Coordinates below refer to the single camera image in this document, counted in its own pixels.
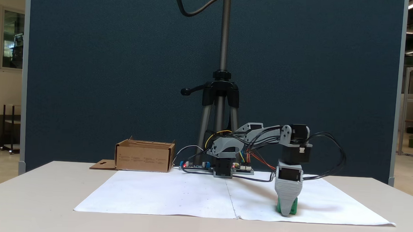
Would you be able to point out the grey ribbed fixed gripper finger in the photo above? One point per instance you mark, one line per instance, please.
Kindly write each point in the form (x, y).
(287, 194)

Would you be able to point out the green dice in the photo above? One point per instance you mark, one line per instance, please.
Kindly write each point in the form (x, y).
(294, 208)

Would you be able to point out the grey black Koch robot arm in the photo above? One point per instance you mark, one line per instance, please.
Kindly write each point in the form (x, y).
(226, 146)

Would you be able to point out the white paper sheet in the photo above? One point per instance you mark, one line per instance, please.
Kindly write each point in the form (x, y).
(161, 196)
(328, 201)

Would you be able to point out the circuit board with white connectors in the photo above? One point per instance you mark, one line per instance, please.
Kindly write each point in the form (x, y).
(244, 169)

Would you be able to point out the circuit board with blue parts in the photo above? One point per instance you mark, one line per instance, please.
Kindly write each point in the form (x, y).
(194, 165)

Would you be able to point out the brown cardboard box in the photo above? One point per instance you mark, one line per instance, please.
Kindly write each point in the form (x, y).
(142, 159)

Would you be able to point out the dark blue partition panel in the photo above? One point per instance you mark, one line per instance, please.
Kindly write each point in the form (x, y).
(107, 73)

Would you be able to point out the black shelf cart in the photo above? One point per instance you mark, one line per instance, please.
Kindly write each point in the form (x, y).
(11, 128)

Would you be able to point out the black grey camera tripod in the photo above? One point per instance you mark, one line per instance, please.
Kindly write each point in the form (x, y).
(225, 33)

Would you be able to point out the framed wall window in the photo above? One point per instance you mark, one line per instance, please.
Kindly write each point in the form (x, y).
(13, 39)

